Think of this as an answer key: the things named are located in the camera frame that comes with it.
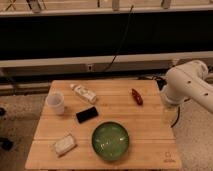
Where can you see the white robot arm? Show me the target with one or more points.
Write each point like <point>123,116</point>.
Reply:
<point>186,80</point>

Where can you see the black rectangular sponge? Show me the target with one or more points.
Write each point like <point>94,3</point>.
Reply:
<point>87,114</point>

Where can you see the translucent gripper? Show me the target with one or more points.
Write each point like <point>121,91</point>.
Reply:
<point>169,114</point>

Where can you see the white plastic cup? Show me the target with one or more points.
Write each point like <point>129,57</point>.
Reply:
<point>55,101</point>

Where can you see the dark red pepper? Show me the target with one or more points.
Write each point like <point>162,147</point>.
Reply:
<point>137,97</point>

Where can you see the white wall socket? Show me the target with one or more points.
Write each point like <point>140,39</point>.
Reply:
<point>90,67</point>

